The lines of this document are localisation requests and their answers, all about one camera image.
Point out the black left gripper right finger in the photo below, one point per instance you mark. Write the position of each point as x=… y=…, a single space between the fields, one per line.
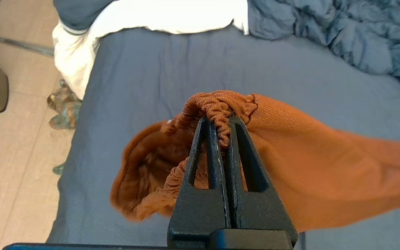
x=255 y=208

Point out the white pillow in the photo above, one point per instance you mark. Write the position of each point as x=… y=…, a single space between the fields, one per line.
x=168 y=14

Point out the bed with blue sheet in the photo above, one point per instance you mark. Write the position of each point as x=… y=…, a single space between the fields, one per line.
x=151 y=69

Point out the rumpled blue duvet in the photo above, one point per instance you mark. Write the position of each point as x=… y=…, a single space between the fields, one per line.
x=359 y=34

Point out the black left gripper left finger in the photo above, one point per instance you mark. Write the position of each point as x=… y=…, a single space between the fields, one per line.
x=200 y=208

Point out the teal brown patterned slipper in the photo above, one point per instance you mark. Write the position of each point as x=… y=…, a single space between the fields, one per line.
x=59 y=169
x=64 y=104

